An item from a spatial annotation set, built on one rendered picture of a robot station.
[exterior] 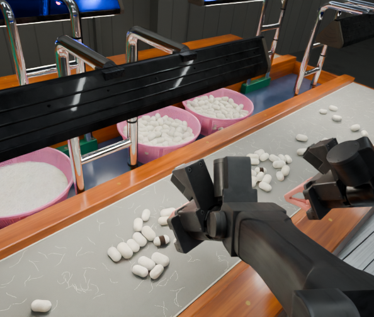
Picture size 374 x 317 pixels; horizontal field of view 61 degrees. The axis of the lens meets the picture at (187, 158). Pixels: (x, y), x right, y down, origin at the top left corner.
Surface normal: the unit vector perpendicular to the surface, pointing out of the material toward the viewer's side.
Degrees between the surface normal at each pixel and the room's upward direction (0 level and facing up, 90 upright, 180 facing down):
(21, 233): 0
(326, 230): 0
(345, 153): 46
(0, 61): 90
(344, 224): 0
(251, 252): 89
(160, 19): 90
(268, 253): 87
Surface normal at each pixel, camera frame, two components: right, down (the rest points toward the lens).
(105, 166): 0.09, -0.80
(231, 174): 0.13, -0.18
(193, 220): -0.73, 0.35
